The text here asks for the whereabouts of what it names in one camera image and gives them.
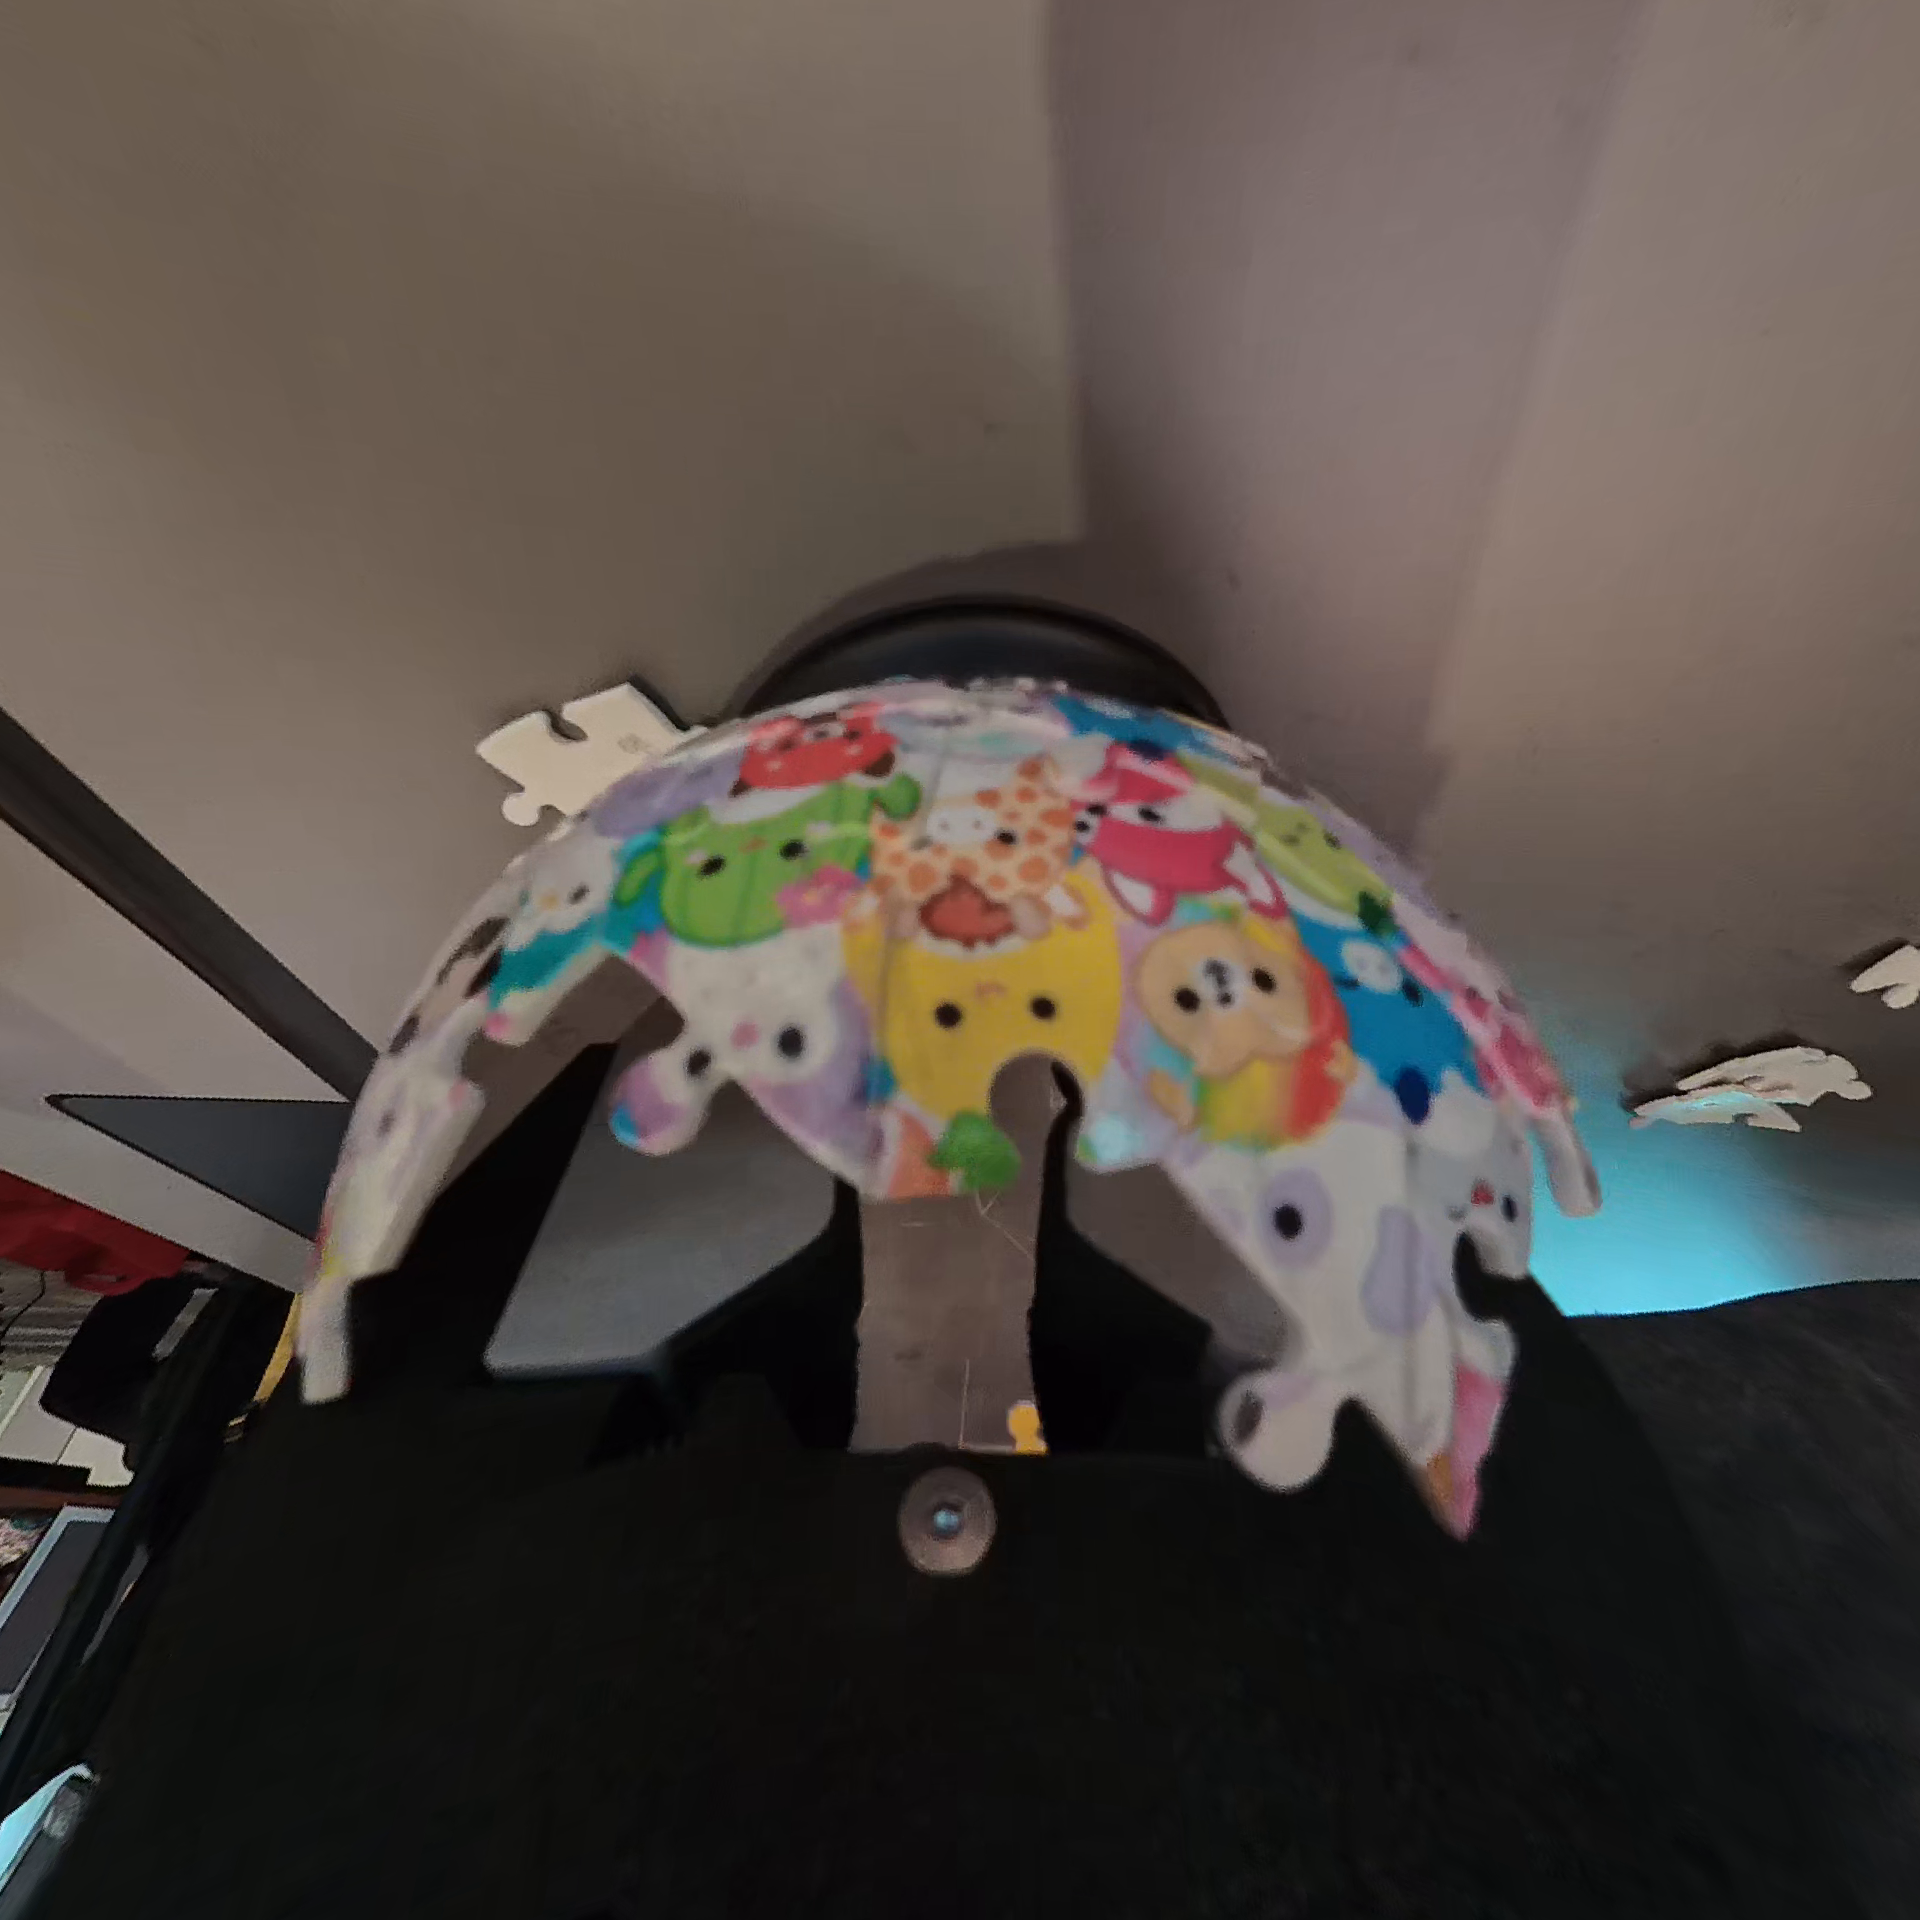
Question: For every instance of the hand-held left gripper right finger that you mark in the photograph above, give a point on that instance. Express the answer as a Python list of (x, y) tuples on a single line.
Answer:
[(1155, 1290)]

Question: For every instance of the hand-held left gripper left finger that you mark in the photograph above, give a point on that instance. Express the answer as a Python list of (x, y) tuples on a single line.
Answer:
[(599, 1290)]

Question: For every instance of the partly built puzzle ball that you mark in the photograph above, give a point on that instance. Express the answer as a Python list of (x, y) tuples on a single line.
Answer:
[(975, 975)]

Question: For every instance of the white puzzle piece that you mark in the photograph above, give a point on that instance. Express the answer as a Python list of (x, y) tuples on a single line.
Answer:
[(1890, 975), (586, 750), (1747, 1088)]

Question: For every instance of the black puzzle ball stand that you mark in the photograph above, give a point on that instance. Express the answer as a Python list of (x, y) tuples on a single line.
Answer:
[(975, 646)]

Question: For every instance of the dark grey desk pad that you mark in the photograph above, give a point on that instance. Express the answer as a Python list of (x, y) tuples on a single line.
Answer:
[(225, 1155)]

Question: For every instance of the red seat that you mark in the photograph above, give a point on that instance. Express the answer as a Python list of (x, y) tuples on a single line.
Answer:
[(77, 1231)]

